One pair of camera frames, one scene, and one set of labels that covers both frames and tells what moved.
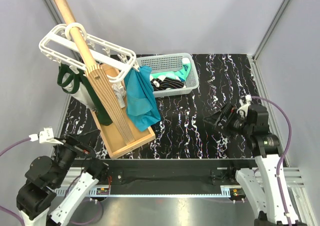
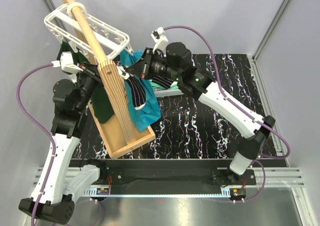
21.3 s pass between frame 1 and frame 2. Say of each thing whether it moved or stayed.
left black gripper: moved
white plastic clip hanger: moved
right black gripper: moved
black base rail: stayed
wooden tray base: stayed
